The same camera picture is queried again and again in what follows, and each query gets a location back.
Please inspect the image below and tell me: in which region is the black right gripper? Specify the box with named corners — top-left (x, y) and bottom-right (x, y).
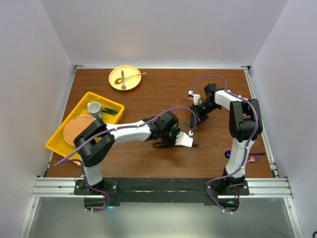
top-left (191, 101), bottom-right (221, 128)

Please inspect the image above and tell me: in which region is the brown cloth napkin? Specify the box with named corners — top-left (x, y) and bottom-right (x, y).
top-left (153, 118), bottom-right (201, 149)

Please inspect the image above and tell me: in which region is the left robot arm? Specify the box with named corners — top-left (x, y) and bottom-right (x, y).
top-left (73, 112), bottom-right (180, 194)

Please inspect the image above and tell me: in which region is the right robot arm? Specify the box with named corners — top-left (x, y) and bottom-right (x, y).
top-left (188, 84), bottom-right (263, 195)

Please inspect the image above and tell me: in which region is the iridescent blue spoon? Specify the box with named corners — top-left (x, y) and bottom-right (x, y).
top-left (224, 150), bottom-right (231, 159)

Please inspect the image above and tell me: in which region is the yellow plastic tray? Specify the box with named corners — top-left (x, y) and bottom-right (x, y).
top-left (46, 92), bottom-right (124, 157)

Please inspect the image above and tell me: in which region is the silver fork on plate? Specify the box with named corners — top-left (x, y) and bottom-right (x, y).
top-left (121, 70), bottom-right (126, 90)

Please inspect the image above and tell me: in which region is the iridescent purple fork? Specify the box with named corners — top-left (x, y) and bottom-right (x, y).
top-left (247, 155), bottom-right (260, 163)

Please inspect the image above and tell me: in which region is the beige round plate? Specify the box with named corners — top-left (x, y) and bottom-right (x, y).
top-left (108, 65), bottom-right (142, 91)

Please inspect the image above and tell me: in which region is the gold spoon on plate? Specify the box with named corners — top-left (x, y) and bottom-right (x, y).
top-left (114, 72), bottom-right (147, 85)

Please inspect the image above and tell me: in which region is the grey mug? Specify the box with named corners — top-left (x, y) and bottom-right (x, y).
top-left (87, 101), bottom-right (103, 119)

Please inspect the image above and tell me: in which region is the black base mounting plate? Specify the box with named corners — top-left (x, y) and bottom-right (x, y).
top-left (74, 178), bottom-right (250, 208)

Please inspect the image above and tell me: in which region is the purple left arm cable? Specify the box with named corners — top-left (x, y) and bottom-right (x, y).
top-left (53, 106), bottom-right (198, 213)

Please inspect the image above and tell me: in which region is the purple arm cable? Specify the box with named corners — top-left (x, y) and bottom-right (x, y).
top-left (53, 106), bottom-right (198, 213)
top-left (190, 74), bottom-right (260, 214)

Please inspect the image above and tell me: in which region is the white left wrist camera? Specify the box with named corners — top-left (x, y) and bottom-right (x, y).
top-left (175, 131), bottom-right (194, 147)

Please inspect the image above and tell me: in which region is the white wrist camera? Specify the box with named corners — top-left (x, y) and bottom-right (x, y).
top-left (188, 90), bottom-right (201, 105)
top-left (175, 131), bottom-right (194, 147)

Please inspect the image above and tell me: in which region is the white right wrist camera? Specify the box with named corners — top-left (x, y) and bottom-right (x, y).
top-left (188, 90), bottom-right (201, 105)

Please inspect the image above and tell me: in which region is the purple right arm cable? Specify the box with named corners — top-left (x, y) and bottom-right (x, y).
top-left (190, 74), bottom-right (260, 214)

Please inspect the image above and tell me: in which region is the green handled utensil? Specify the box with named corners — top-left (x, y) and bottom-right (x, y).
top-left (102, 107), bottom-right (118, 115)

